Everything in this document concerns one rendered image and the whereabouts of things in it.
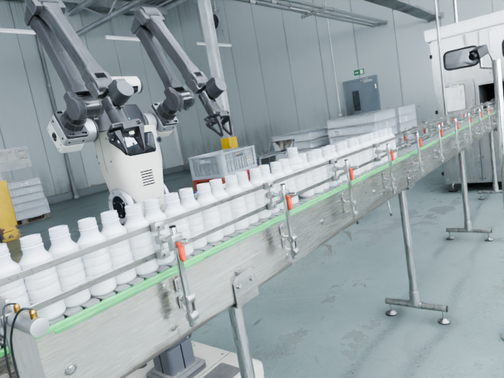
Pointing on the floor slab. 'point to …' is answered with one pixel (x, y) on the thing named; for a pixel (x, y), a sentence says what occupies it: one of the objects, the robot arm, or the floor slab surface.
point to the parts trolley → (268, 155)
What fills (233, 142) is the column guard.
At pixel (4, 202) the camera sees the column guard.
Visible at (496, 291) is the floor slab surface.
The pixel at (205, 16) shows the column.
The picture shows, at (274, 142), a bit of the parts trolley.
